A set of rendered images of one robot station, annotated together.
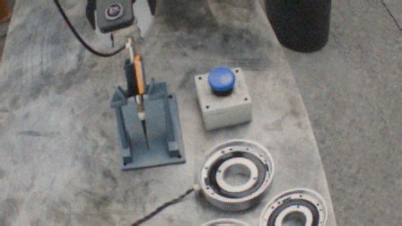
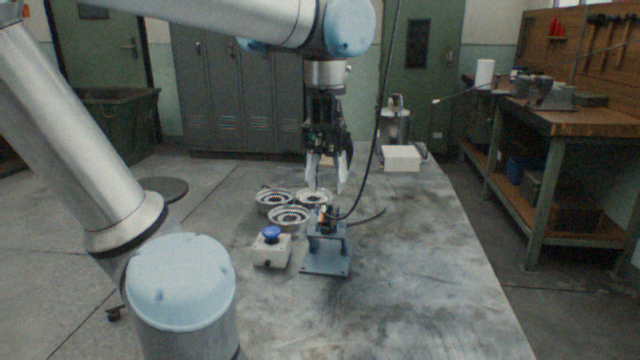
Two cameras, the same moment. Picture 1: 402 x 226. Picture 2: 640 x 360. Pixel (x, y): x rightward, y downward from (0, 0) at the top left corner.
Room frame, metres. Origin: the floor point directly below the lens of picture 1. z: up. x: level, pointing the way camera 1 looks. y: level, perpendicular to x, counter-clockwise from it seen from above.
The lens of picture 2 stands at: (1.25, 0.21, 1.28)
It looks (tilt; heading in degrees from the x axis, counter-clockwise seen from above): 22 degrees down; 191
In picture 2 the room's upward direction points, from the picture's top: straight up
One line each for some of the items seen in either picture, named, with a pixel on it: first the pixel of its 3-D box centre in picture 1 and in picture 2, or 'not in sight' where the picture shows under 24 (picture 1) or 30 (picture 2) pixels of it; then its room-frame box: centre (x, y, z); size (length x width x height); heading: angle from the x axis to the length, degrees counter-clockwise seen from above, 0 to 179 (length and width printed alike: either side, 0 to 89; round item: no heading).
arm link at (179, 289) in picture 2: not in sight; (184, 298); (0.90, -0.03, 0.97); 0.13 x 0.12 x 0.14; 50
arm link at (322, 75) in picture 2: not in sight; (327, 73); (0.57, 0.09, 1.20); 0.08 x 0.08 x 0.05
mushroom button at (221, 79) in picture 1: (222, 86); (271, 239); (0.56, -0.04, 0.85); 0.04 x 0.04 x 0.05
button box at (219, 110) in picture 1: (222, 94); (271, 250); (0.56, -0.04, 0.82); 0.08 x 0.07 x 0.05; 4
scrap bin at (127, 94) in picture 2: not in sight; (99, 128); (-1.97, -2.64, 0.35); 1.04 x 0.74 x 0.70; 94
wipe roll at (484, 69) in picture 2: not in sight; (483, 73); (-1.80, 0.80, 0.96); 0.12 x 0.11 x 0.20; 94
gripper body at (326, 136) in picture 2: not in sight; (325, 120); (0.58, 0.09, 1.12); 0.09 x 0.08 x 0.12; 1
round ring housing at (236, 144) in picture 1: (237, 178); (289, 221); (0.42, -0.04, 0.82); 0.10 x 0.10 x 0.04
